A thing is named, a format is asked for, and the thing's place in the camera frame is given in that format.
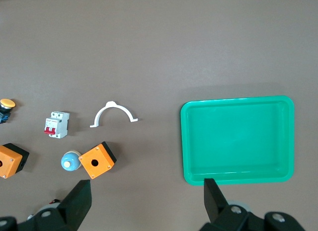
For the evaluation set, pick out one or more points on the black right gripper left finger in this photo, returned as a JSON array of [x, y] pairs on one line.
[[74, 203]]

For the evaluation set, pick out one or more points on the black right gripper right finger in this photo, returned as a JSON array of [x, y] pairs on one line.
[[213, 201]]

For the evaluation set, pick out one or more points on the grey metal block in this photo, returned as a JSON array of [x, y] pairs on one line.
[[58, 124]]

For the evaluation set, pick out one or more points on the orange button box black base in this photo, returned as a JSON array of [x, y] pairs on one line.
[[100, 167], [10, 159]]

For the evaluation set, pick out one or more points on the blue dome round component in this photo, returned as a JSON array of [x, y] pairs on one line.
[[69, 159]]

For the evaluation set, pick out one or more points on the green plastic tray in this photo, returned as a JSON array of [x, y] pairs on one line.
[[236, 136]]

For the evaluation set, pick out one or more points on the small white pipe clamp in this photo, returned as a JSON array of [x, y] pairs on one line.
[[111, 105]]

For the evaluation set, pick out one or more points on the yellow mushroom push button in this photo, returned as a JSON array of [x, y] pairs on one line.
[[7, 103]]

